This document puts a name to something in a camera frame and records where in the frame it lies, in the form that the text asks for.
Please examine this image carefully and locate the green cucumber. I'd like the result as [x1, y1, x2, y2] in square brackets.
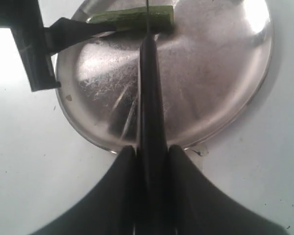
[87, 5, 174, 33]

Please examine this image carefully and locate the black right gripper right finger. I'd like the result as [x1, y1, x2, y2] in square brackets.
[169, 145, 287, 235]

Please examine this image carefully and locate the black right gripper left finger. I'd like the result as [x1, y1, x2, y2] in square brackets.
[35, 146, 136, 235]

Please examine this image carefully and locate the round stainless steel plate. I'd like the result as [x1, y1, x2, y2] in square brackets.
[56, 0, 274, 152]

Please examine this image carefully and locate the black knife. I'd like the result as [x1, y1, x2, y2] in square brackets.
[137, 1, 171, 235]

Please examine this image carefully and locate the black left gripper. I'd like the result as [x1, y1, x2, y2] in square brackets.
[0, 0, 116, 92]

